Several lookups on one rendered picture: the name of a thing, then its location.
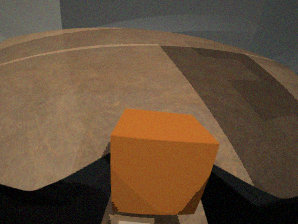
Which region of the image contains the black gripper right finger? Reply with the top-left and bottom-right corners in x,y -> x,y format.
201,164 -> 298,224

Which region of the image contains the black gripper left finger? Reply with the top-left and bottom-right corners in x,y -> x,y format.
0,152 -> 112,224

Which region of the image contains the orange block with dark square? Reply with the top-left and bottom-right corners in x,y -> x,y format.
110,109 -> 220,216

